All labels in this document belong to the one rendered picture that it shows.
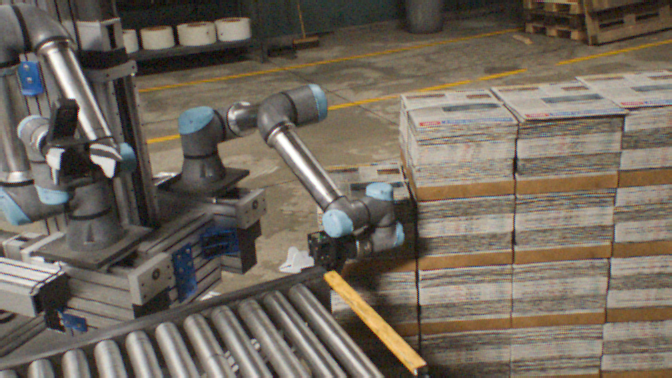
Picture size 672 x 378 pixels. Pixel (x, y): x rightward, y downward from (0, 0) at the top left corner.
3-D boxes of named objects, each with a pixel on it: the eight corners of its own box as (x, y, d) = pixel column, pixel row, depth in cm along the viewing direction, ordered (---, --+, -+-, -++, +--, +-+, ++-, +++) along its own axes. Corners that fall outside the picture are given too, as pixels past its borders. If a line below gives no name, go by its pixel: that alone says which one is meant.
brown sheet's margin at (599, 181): (484, 151, 240) (485, 139, 238) (570, 145, 240) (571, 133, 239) (516, 194, 205) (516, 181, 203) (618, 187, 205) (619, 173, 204)
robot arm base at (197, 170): (172, 182, 237) (167, 154, 233) (200, 167, 249) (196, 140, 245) (209, 187, 230) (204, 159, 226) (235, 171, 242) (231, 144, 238)
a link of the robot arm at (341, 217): (244, 92, 194) (346, 224, 176) (276, 84, 201) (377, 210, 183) (235, 121, 203) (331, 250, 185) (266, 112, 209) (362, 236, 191)
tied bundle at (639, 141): (569, 146, 241) (575, 79, 232) (659, 140, 241) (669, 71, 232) (616, 189, 206) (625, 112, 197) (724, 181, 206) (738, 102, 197)
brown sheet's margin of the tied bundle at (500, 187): (408, 180, 220) (408, 168, 218) (500, 174, 220) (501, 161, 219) (415, 201, 205) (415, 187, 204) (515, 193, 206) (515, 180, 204)
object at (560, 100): (489, 89, 229) (490, 86, 229) (579, 82, 230) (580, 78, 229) (522, 122, 195) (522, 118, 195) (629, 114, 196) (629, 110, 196)
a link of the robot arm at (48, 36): (56, 17, 185) (134, 181, 174) (10, 23, 179) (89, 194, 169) (60, -12, 176) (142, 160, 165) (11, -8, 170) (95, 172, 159)
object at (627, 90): (573, 79, 234) (573, 75, 233) (663, 71, 234) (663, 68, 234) (620, 110, 199) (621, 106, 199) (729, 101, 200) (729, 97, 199)
